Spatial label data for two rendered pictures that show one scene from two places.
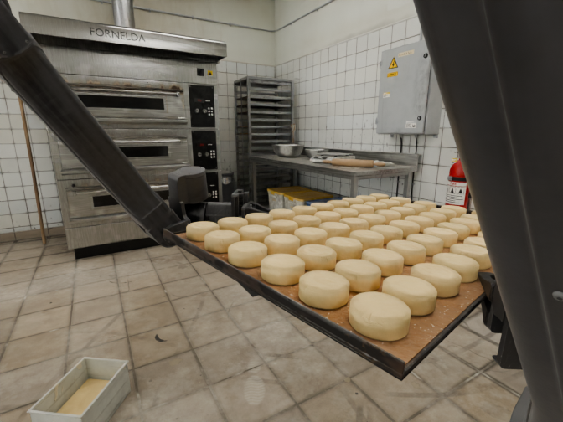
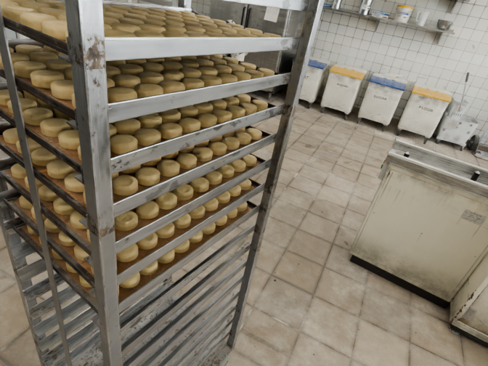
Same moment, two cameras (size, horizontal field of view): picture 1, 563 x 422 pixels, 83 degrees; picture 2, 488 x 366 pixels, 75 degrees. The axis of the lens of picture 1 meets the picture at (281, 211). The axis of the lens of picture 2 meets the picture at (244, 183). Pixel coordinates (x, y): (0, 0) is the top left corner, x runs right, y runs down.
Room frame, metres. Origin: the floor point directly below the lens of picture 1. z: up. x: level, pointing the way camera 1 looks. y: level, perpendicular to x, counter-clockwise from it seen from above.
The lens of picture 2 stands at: (1.31, 2.76, 1.60)
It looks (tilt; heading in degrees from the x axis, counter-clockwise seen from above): 31 degrees down; 231
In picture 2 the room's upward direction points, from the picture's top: 11 degrees clockwise
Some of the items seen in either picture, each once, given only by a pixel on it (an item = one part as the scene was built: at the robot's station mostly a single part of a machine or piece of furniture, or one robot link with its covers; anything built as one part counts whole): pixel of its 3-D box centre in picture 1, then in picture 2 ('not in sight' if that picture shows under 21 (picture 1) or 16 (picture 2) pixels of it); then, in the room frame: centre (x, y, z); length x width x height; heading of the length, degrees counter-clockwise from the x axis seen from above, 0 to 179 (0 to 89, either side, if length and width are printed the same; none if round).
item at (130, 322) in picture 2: not in sight; (196, 268); (0.95, 2.18, 0.87); 0.64 x 0.03 x 0.03; 20
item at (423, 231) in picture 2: not in sight; (422, 224); (-0.82, 2.12, 0.45); 0.70 x 0.34 x 0.90; 115
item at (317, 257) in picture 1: (316, 257); not in sight; (0.37, -0.04, 1.01); 0.05 x 0.05 x 0.02
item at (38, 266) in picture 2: not in sight; (115, 228); (1.08, 1.81, 0.78); 0.64 x 0.03 x 0.03; 20
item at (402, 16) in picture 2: not in sight; (402, 14); (-3.76, -0.47, 1.67); 0.25 x 0.24 x 0.21; 120
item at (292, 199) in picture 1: (307, 205); not in sight; (3.49, -0.30, 0.36); 0.47 x 0.38 x 0.26; 120
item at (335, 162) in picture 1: (352, 162); not in sight; (2.73, -0.61, 0.91); 0.56 x 0.06 x 0.06; 59
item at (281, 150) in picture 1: (288, 151); not in sight; (3.82, -0.08, 0.95); 0.39 x 0.39 x 0.14
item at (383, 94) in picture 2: not in sight; (380, 102); (-3.67, -0.22, 0.38); 0.64 x 0.54 x 0.77; 29
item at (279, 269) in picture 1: (282, 269); not in sight; (0.34, 0.00, 1.02); 0.05 x 0.05 x 0.02
